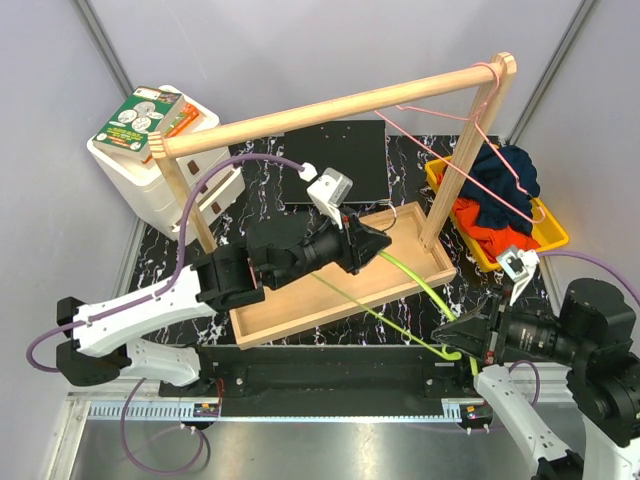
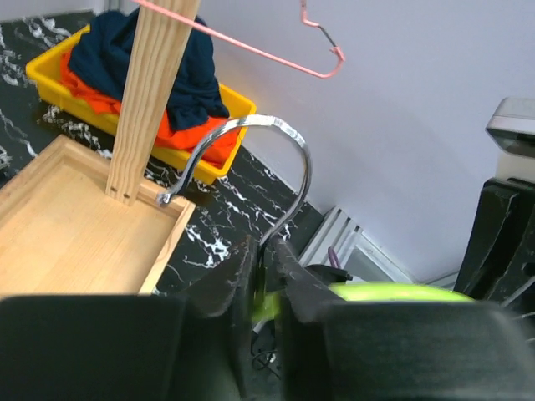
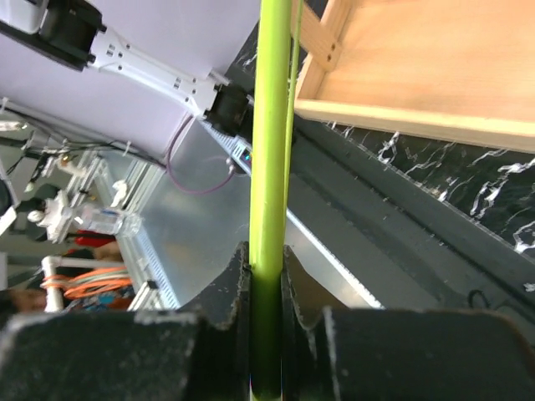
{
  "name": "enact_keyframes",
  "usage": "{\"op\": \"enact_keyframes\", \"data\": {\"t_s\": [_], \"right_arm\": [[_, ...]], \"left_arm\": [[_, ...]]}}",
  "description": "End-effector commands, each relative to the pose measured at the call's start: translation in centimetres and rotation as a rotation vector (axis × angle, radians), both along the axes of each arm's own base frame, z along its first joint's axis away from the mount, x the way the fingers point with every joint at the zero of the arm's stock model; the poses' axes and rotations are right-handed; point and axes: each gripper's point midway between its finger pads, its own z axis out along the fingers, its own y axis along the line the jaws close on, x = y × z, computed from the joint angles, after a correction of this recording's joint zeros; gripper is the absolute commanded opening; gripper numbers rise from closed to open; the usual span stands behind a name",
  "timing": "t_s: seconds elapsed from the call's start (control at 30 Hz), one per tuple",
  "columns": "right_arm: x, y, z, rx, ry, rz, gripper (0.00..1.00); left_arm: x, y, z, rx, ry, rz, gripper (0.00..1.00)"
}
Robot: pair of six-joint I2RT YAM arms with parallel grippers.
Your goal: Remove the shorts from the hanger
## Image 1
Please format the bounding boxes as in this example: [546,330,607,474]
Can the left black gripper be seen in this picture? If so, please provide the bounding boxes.
[270,202,393,291]

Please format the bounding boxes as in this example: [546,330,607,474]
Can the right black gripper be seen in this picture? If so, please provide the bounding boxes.
[433,279,591,363]

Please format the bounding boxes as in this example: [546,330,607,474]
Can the lime green hanger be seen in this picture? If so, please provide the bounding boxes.
[309,249,481,376]

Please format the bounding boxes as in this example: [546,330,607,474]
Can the orange shorts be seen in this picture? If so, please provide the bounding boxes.
[452,169,540,262]

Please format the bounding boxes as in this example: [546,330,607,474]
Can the navy blue shorts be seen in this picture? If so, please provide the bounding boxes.
[460,144,540,235]

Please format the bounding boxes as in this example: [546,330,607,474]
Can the pink wire hanger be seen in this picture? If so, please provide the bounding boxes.
[374,62,546,225]

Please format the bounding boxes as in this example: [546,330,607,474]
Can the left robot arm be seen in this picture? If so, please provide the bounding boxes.
[56,209,392,396]

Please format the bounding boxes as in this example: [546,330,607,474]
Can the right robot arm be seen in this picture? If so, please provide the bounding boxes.
[432,278,639,479]

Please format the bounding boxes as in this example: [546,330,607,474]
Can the wooden clothes rack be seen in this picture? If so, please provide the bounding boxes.
[149,53,517,349]

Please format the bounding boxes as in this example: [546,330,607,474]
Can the black square board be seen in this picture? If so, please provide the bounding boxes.
[284,120,390,204]

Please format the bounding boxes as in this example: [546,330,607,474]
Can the yellow plastic tray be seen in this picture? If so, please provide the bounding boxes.
[424,154,571,274]

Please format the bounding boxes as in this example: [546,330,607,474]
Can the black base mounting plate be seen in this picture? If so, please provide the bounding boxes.
[159,345,481,422]

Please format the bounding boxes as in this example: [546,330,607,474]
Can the orange book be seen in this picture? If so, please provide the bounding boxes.
[131,91,200,164]

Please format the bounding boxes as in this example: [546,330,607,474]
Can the white drawer unit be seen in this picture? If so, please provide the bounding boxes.
[86,85,245,240]

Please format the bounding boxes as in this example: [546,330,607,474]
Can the green cover book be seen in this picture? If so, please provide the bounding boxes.
[91,86,186,164]

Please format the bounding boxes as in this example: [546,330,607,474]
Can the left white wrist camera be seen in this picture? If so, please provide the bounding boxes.
[298,162,353,230]

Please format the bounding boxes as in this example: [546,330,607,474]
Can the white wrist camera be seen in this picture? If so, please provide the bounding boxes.
[496,246,540,306]
[298,162,353,230]

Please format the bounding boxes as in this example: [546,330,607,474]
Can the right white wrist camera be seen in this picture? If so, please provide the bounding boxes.
[496,246,540,306]

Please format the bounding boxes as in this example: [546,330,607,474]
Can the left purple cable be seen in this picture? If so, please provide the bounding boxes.
[24,152,311,474]

